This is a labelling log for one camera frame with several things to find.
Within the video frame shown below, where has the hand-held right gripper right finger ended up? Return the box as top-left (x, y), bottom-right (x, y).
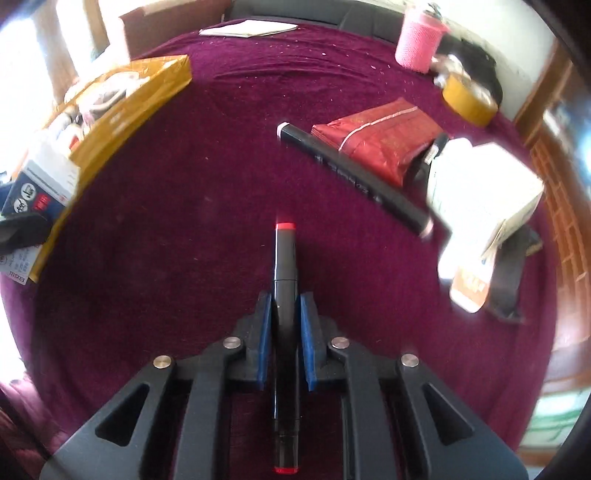
top-left (299, 293), bottom-right (529, 480)

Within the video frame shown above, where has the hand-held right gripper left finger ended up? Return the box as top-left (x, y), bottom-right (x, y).
top-left (39, 291), bottom-right (273, 480)

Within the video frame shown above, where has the black marker with red caps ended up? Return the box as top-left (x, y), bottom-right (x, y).
top-left (270, 222), bottom-right (302, 476)

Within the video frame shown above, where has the yellow cardboard box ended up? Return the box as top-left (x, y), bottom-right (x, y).
top-left (28, 54), bottom-right (192, 284)

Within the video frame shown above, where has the black marker with white cap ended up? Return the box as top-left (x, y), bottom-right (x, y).
top-left (276, 121), bottom-right (435, 238)

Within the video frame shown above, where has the white box with orange end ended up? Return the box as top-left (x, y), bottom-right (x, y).
top-left (438, 249), bottom-right (497, 315)

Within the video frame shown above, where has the black and gold bag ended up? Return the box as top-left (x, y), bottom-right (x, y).
top-left (482, 226), bottom-right (543, 324)

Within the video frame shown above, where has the red packet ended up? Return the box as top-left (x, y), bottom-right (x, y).
top-left (310, 98), bottom-right (446, 188)

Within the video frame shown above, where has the large cream medicine box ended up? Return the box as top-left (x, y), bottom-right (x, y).
top-left (425, 138), bottom-right (546, 261)

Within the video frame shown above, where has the white printed box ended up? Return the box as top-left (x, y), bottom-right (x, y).
top-left (0, 244), bottom-right (44, 285)

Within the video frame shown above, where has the black flat object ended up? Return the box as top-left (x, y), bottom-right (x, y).
top-left (0, 212), bottom-right (52, 256)

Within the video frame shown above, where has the blue and white box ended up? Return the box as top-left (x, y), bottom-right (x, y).
top-left (0, 159), bottom-right (79, 220)

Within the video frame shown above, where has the yellow tape roll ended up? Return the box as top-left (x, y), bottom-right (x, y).
top-left (441, 74), bottom-right (500, 127)

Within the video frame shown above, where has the wooden brick-pattern furniture panel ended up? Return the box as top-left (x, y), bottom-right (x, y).
top-left (512, 46), bottom-right (591, 384)

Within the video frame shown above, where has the white paper sheet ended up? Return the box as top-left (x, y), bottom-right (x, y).
top-left (199, 19), bottom-right (298, 38)

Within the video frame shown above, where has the pink mesh holder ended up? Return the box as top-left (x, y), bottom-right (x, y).
top-left (394, 2), bottom-right (451, 75)

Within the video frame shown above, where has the brown cushion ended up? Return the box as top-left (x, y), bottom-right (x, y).
top-left (119, 0), bottom-right (232, 58)

